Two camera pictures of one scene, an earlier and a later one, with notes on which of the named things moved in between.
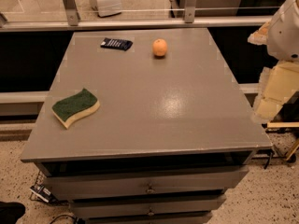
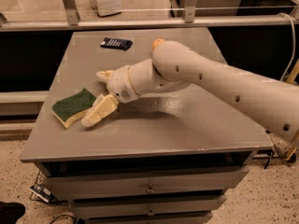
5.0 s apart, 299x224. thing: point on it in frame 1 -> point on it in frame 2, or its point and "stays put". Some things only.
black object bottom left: (10, 212) stays put
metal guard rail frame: (189, 18) stays put
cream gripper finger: (279, 82) -> (103, 106)
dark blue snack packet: (116, 44) stays put
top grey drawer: (151, 182) stays put
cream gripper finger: (261, 35) -> (105, 75)
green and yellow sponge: (68, 109) stays put
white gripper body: (284, 36) -> (120, 84)
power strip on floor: (42, 192) stays put
